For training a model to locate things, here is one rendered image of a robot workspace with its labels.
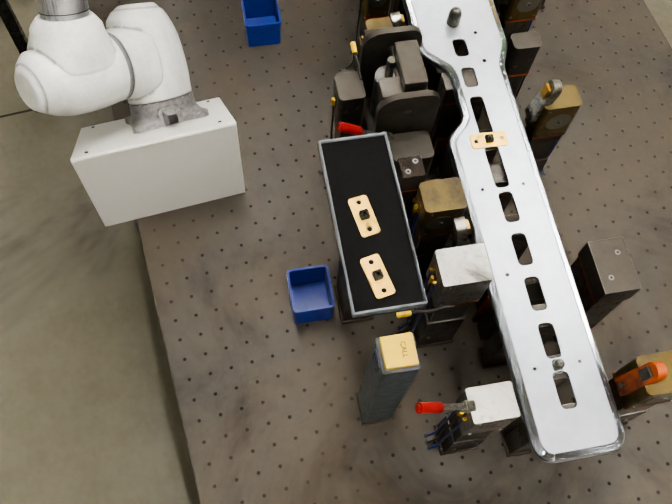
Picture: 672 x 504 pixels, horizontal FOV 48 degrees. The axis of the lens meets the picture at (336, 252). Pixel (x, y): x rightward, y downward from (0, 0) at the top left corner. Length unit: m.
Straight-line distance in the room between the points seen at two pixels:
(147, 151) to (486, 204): 0.75
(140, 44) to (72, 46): 0.17
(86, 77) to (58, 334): 1.18
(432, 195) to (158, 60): 0.70
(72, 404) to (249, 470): 0.98
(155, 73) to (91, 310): 1.11
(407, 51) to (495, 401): 0.73
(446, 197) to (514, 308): 0.27
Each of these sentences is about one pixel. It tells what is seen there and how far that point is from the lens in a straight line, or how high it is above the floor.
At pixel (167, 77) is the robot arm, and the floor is 1.00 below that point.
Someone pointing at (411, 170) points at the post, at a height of 1.10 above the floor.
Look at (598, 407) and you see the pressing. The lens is 1.58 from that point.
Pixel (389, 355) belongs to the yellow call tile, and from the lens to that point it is 1.34.
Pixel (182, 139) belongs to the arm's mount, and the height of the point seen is 1.01.
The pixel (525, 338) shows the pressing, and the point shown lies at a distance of 1.57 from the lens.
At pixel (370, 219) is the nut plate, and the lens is 1.43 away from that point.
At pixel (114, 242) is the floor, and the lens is 2.75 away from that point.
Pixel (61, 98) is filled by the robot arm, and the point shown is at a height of 1.11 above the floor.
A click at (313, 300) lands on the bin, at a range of 1.85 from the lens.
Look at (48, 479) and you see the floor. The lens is 2.57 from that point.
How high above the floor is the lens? 2.44
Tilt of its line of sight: 66 degrees down
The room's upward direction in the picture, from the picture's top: 7 degrees clockwise
